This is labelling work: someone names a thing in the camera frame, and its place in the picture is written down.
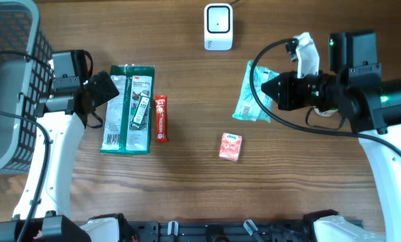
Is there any teal wet wipes pack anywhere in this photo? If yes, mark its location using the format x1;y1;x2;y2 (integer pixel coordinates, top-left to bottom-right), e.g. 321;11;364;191
232;60;279;123

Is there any green white balm box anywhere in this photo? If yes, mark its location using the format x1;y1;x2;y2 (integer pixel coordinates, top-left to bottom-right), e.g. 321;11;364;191
131;95;150;130

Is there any green white gloves package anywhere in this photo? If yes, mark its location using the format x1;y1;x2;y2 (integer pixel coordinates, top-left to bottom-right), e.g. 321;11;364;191
100;65;155;155

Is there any red coffee stick sachet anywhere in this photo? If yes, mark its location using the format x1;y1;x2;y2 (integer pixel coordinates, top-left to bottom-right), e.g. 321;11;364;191
155;95;168;143

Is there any red white tissue pack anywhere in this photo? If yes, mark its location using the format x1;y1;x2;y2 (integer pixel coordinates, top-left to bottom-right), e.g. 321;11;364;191
219;132;242;162

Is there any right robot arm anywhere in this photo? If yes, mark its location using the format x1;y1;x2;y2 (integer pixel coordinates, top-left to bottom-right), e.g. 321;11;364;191
261;30;401;241

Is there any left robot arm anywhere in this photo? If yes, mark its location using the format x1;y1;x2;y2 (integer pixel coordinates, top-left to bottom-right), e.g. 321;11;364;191
0;50;132;241

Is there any white barcode scanner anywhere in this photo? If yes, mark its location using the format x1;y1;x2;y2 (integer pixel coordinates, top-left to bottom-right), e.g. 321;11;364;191
204;3;233;51

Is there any grey plastic mesh basket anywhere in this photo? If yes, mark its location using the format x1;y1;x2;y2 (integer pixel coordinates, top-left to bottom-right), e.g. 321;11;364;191
0;0;53;174

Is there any black left camera cable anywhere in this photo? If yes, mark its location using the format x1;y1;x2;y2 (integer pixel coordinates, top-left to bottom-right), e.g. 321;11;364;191
0;50;53;242

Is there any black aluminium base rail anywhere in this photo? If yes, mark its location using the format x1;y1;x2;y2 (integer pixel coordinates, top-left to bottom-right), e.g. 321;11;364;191
129;220;309;242

